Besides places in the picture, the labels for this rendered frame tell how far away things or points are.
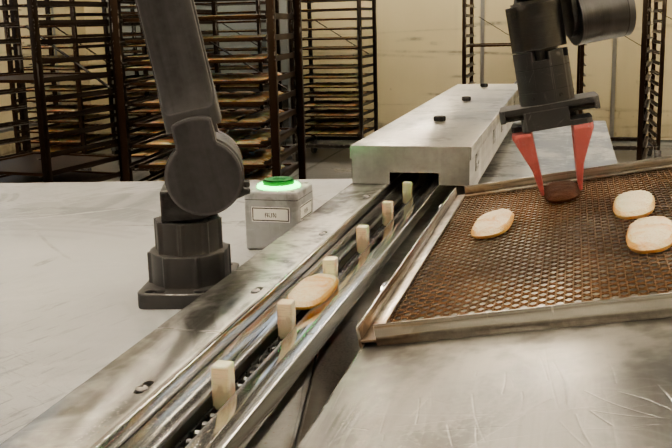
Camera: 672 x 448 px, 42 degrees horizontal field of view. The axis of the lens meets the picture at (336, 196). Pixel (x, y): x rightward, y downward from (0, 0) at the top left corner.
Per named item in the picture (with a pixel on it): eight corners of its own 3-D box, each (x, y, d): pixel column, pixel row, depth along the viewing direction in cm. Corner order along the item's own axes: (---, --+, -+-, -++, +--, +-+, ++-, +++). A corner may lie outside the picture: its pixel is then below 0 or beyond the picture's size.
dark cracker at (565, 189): (543, 188, 100) (541, 179, 100) (577, 183, 99) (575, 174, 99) (545, 206, 91) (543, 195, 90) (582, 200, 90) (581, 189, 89)
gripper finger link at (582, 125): (604, 192, 91) (590, 102, 89) (534, 202, 92) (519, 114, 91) (599, 181, 97) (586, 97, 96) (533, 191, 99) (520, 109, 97)
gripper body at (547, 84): (601, 113, 89) (591, 40, 88) (501, 130, 92) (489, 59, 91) (597, 107, 96) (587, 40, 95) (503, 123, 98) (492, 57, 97)
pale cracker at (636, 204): (614, 199, 87) (612, 187, 87) (654, 193, 86) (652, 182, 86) (612, 221, 78) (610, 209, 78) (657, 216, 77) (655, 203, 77)
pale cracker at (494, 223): (482, 217, 91) (480, 207, 91) (519, 213, 90) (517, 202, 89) (465, 241, 82) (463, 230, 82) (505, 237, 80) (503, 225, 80)
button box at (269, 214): (265, 260, 118) (262, 179, 116) (321, 263, 116) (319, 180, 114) (243, 277, 111) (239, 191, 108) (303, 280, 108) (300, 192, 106)
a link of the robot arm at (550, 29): (497, 1, 94) (512, -4, 89) (558, -11, 95) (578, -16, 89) (507, 65, 95) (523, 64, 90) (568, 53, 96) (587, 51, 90)
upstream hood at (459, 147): (457, 110, 249) (457, 79, 248) (521, 110, 245) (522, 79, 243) (350, 194, 131) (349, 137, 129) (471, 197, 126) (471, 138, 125)
